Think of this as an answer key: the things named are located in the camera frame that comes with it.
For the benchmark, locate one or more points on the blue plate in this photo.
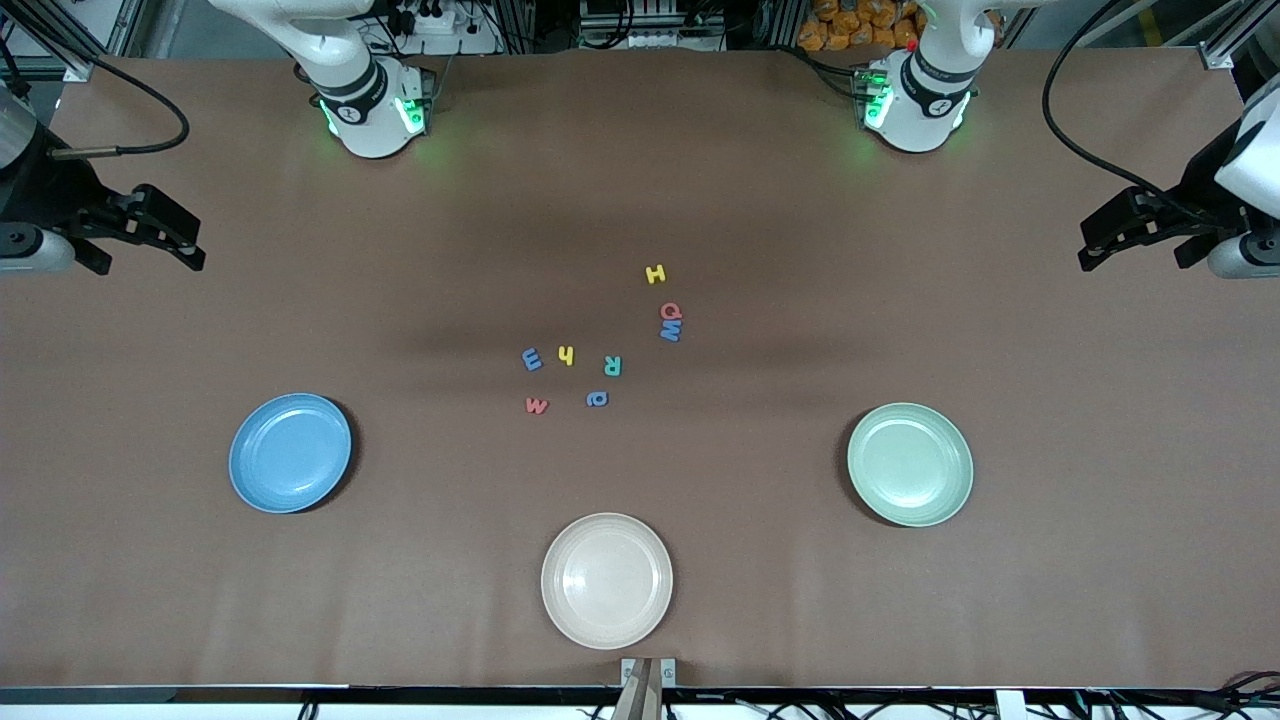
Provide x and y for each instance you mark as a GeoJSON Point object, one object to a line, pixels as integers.
{"type": "Point", "coordinates": [290, 453]}

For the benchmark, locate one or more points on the brown table mat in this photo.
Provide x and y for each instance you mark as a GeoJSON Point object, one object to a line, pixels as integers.
{"type": "Point", "coordinates": [640, 200]}

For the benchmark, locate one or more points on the teal foam capital R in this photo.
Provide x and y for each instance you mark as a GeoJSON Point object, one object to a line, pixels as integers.
{"type": "Point", "coordinates": [612, 366]}

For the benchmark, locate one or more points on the metal table edge bracket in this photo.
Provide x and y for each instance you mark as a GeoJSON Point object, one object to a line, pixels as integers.
{"type": "Point", "coordinates": [668, 672]}

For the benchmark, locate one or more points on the blue foam capital W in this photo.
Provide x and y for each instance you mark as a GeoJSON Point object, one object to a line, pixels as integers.
{"type": "Point", "coordinates": [670, 332]}

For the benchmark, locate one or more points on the red foam capital Q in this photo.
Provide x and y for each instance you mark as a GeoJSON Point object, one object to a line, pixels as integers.
{"type": "Point", "coordinates": [663, 312]}

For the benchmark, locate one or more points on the black and white equipment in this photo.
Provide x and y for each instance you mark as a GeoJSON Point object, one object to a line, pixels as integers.
{"type": "Point", "coordinates": [650, 35]}

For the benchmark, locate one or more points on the orange objects heap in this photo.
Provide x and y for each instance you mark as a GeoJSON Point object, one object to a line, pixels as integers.
{"type": "Point", "coordinates": [840, 25]}

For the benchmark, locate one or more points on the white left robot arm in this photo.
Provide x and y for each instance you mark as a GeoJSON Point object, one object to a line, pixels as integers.
{"type": "Point", "coordinates": [920, 100]}

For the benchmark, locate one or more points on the beige plate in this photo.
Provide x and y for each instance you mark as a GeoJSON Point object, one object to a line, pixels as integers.
{"type": "Point", "coordinates": [607, 581]}

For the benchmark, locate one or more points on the red foam lowercase m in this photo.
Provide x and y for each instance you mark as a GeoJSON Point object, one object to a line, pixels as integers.
{"type": "Point", "coordinates": [537, 405]}

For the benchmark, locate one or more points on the white power strip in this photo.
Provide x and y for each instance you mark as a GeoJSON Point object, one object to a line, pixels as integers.
{"type": "Point", "coordinates": [470, 40]}

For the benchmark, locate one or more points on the light grey table post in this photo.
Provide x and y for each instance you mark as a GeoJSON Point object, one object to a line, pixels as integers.
{"type": "Point", "coordinates": [1010, 707]}

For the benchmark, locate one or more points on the aluminium frame profile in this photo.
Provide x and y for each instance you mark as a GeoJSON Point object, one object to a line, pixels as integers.
{"type": "Point", "coordinates": [78, 70]}
{"type": "Point", "coordinates": [1215, 58]}

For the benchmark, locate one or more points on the green plate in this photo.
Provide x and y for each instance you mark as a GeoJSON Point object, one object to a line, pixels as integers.
{"type": "Point", "coordinates": [910, 464]}

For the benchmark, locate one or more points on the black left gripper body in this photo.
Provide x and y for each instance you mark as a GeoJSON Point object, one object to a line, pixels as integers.
{"type": "Point", "coordinates": [1203, 190]}

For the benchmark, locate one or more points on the blue foam capital E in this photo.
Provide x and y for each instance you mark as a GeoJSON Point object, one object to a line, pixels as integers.
{"type": "Point", "coordinates": [532, 359]}

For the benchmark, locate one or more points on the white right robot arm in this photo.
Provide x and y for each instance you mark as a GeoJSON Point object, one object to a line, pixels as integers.
{"type": "Point", "coordinates": [365, 100]}

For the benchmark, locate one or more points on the yellow foam capital H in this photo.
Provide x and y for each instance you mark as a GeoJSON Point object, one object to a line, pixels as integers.
{"type": "Point", "coordinates": [656, 274]}

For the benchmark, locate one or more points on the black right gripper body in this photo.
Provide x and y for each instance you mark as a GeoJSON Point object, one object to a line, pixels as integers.
{"type": "Point", "coordinates": [50, 192]}

